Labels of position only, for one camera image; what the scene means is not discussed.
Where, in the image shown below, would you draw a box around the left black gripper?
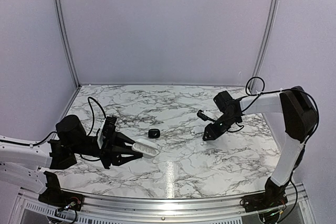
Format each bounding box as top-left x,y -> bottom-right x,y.
70,129 -> 144,170

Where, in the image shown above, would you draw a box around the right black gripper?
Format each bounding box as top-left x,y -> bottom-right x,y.
203,112 -> 240,141

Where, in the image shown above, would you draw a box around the white earbud charging case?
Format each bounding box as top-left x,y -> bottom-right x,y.
132,138 -> 160,158

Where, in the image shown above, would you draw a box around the black earbud charging case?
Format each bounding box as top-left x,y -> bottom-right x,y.
148,129 -> 161,139

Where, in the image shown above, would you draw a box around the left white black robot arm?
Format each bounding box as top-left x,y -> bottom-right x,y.
1,115 -> 148,206

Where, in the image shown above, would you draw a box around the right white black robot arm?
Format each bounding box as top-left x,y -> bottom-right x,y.
197,86 -> 319,207

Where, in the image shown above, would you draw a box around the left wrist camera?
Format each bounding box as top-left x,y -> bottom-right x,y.
97,116 -> 117,150

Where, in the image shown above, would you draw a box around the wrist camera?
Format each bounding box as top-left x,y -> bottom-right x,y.
196,110 -> 217,122
97,116 -> 117,150

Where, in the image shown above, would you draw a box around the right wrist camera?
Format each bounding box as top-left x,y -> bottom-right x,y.
196,110 -> 217,122

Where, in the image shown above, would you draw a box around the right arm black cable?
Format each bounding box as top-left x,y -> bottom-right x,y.
228,76 -> 266,133

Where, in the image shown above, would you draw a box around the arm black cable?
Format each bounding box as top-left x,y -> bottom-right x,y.
78,96 -> 106,162
228,76 -> 266,133

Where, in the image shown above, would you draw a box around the front aluminium rail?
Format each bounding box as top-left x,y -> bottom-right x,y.
15,187 -> 313,224

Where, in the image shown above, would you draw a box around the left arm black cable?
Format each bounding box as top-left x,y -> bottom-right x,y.
78,96 -> 106,162

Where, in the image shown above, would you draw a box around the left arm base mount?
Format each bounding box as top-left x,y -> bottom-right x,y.
38,190 -> 84,211

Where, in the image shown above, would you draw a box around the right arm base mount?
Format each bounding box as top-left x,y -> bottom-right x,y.
240,193 -> 288,212

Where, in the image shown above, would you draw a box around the right aluminium frame post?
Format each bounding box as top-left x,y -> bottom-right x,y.
252,0 -> 279,77

